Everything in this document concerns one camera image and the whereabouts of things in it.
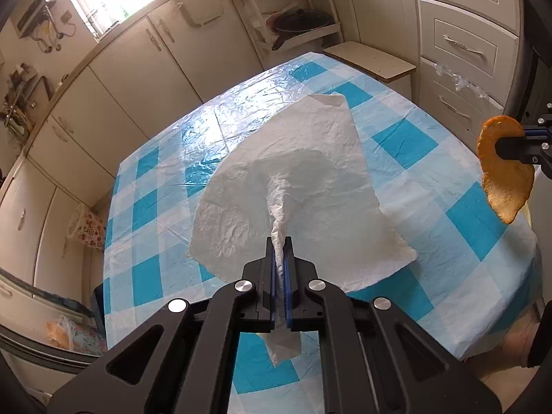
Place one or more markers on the white paper towel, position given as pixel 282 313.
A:
pixel 302 159

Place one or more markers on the blue white checked tablecloth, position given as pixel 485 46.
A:
pixel 405 138

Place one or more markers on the cream kitchen cabinet row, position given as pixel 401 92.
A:
pixel 120 77

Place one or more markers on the orange plastic bag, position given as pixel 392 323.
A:
pixel 58 332

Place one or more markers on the dark door frame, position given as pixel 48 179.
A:
pixel 519 73

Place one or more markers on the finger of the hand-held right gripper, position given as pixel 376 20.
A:
pixel 539 131
pixel 517 149

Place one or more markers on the black frying pan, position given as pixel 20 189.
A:
pixel 304 21

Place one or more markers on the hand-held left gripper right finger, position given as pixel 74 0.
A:
pixel 288 306

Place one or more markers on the clear plastic wrap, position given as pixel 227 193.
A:
pixel 461 80

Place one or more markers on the white wooden stool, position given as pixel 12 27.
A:
pixel 371 58

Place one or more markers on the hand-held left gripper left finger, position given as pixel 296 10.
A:
pixel 273 293

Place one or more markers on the floral cloth bag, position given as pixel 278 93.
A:
pixel 88 228

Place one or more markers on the kitchen utensil clutter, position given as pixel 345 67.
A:
pixel 19 99

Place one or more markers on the cream drawer cabinet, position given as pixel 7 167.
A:
pixel 427 30

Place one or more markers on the person's dark clothing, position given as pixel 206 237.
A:
pixel 541 345

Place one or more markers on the white shelf rack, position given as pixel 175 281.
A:
pixel 254 8

